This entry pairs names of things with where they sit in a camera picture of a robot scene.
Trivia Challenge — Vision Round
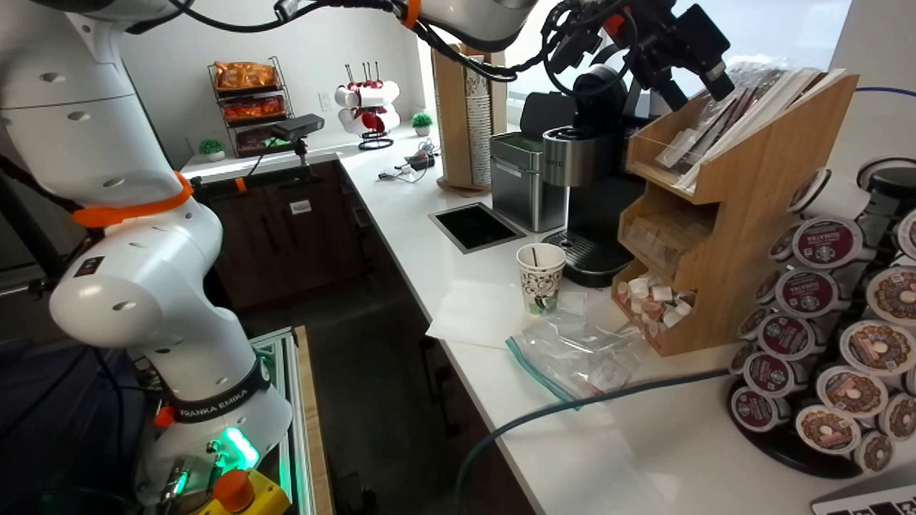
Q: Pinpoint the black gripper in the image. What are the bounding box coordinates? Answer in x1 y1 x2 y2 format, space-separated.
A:
618 0 739 115

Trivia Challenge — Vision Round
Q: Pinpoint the wooden condiment stand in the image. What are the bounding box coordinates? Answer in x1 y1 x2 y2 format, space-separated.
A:
608 65 862 361

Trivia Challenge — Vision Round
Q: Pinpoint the black silver coffee machine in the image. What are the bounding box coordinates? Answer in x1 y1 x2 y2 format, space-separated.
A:
517 62 656 290

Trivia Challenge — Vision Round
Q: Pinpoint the maroon lid coffee pod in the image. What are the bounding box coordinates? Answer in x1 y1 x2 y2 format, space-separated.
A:
742 351 797 398
754 313 817 364
792 215 866 273
772 268 840 324
727 384 784 436

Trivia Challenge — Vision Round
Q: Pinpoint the tall paper cup stack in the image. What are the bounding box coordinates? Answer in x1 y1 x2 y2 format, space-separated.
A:
461 55 494 185

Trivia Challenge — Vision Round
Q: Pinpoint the printed paper coffee cup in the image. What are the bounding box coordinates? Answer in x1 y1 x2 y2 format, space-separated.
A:
511 240 568 317

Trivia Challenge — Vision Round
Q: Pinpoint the wooden cup dispenser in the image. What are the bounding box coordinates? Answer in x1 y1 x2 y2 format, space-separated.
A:
430 39 508 195

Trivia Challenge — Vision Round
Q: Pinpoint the black coffee pod carousel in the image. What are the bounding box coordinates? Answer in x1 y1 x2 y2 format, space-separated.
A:
723 155 916 481

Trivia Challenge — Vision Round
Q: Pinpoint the brown lid coffee pod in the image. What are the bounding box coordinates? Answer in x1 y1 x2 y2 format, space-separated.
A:
853 429 898 477
862 267 916 333
813 364 889 423
837 317 916 384
792 403 865 457
875 391 916 440

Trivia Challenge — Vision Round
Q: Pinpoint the stainless steel lidded bin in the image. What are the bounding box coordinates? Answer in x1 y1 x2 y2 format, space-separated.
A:
487 128 573 238

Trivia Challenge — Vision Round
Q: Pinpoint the steel framed counter chute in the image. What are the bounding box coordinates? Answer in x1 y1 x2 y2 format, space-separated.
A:
430 200 528 258

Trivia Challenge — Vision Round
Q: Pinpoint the small dark gadget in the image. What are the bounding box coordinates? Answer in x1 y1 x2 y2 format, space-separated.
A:
374 140 440 185

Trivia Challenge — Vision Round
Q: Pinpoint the clear zip plastic bag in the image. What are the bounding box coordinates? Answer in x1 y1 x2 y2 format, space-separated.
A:
503 313 653 406

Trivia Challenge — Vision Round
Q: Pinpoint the white paper napkin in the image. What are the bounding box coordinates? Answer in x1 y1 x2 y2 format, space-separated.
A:
421 277 528 351

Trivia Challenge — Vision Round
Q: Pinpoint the red white countertop appliance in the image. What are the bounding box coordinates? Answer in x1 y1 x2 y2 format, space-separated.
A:
332 57 404 137

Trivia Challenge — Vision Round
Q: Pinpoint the black box device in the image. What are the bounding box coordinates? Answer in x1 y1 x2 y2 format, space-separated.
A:
228 111 329 160

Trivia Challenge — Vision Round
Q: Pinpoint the dark wooden cabinet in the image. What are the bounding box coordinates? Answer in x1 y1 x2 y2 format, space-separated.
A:
193 157 431 317

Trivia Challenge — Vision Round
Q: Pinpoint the black white checkerboard sheet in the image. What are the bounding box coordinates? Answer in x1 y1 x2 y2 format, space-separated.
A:
807 464 916 515

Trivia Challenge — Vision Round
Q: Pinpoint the wood edged robot table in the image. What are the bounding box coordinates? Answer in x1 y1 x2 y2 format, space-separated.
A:
246 324 336 515

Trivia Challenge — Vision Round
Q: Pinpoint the yellow orange emergency stop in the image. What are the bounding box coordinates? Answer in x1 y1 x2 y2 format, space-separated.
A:
196 467 289 515

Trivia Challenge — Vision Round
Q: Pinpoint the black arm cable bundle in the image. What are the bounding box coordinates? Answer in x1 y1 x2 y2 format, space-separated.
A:
123 0 638 88

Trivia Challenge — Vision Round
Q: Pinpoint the blue cable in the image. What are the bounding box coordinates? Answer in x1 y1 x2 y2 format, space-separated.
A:
850 79 916 101

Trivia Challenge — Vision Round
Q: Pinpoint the grey power cable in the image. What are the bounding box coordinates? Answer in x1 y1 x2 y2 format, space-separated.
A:
450 366 736 515

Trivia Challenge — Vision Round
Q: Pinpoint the wire snack rack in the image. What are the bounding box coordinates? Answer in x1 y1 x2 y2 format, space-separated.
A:
205 57 289 155

